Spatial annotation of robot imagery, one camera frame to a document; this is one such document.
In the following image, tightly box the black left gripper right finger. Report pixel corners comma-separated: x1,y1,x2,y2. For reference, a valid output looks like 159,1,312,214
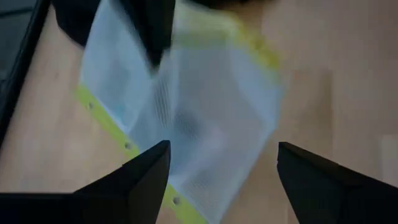
275,142,398,224

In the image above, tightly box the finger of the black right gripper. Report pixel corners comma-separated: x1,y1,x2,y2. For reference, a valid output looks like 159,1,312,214
123,0,177,75
52,0,108,48

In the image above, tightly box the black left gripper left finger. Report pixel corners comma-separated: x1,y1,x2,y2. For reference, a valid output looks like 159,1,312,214
0,140,172,224

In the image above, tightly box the white mesh pouch yellow trim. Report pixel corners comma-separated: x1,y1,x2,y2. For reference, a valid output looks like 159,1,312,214
74,0,285,224

